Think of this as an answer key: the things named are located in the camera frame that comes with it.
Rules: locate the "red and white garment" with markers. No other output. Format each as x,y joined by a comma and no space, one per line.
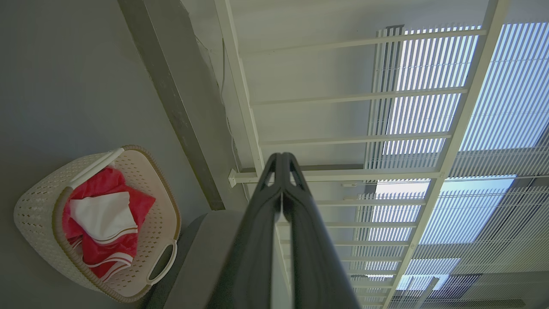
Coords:
107,249

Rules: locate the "cream plastic laundry basket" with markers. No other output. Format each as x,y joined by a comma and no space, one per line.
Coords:
38,214

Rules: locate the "white wooden railing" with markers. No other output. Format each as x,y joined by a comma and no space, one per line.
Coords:
240,86

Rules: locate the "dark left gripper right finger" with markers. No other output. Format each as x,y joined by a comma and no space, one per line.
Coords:
313,257

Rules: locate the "grey fabric sofa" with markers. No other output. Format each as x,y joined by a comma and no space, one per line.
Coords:
201,266

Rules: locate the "raised concrete step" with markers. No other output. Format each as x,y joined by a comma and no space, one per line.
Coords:
171,98

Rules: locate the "white window blinds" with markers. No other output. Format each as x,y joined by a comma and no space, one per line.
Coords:
493,107

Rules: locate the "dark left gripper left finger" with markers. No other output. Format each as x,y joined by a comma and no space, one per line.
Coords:
248,249

